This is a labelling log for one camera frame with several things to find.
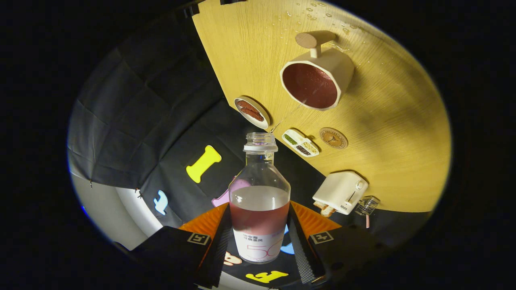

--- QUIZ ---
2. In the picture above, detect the white divided seed dish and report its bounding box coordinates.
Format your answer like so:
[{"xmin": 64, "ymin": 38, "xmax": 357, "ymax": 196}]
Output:
[{"xmin": 282, "ymin": 129, "xmax": 320, "ymax": 157}]

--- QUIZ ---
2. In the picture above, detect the wooden table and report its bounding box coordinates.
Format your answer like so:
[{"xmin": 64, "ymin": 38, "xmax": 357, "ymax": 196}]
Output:
[{"xmin": 192, "ymin": 0, "xmax": 452, "ymax": 213}]

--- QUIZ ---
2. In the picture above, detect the beige cup pink inside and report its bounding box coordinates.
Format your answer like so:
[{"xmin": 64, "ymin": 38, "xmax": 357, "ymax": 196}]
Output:
[{"xmin": 280, "ymin": 30, "xmax": 355, "ymax": 111}]

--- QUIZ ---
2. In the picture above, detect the metal wire basket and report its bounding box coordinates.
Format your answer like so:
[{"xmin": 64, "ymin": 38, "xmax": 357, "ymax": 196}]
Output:
[{"xmin": 355, "ymin": 196, "xmax": 381, "ymax": 217}]

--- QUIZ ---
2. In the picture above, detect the white round plate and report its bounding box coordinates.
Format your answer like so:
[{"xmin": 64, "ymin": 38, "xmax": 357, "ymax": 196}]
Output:
[{"xmin": 234, "ymin": 97, "xmax": 270, "ymax": 130}]

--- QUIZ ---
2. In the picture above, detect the white toaster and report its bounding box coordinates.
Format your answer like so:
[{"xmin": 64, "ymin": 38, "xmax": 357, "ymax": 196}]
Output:
[{"xmin": 312, "ymin": 171, "xmax": 369, "ymax": 215}]

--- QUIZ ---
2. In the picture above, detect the round brown coaster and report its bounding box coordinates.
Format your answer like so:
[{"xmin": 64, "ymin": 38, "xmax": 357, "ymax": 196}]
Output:
[{"xmin": 319, "ymin": 127, "xmax": 349, "ymax": 150}]

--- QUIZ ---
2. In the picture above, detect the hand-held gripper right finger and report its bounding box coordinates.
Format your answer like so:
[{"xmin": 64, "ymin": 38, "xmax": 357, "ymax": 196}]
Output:
[{"xmin": 286, "ymin": 201, "xmax": 389, "ymax": 287}]

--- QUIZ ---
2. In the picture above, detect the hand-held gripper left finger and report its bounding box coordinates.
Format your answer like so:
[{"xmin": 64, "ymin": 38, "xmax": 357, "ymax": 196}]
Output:
[{"xmin": 131, "ymin": 203, "xmax": 234, "ymax": 288}]

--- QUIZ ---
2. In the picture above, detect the clear juice bottle pink label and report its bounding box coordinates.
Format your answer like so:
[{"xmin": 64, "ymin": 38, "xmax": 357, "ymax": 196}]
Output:
[{"xmin": 228, "ymin": 133, "xmax": 291, "ymax": 265}]

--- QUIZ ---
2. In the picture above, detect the black backdrop cloth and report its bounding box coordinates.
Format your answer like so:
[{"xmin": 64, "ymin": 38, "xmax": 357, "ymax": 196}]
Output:
[{"xmin": 67, "ymin": 2, "xmax": 434, "ymax": 288}]

